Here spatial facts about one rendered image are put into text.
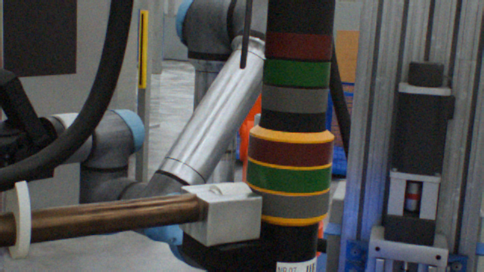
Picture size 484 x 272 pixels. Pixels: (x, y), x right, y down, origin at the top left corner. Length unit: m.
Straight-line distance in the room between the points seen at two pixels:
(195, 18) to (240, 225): 0.89
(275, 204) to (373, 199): 0.97
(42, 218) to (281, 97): 0.12
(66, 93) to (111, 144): 3.87
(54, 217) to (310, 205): 0.12
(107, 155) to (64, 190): 4.00
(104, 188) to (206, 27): 0.34
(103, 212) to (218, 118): 0.71
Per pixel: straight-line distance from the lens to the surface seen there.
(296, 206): 0.32
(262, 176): 0.32
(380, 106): 1.25
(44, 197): 4.87
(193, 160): 0.96
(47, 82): 4.72
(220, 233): 0.30
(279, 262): 0.33
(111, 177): 1.02
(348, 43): 8.53
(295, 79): 0.31
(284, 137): 0.31
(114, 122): 1.01
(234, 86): 1.02
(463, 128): 1.26
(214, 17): 1.15
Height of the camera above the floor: 1.62
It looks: 10 degrees down
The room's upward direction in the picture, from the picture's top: 3 degrees clockwise
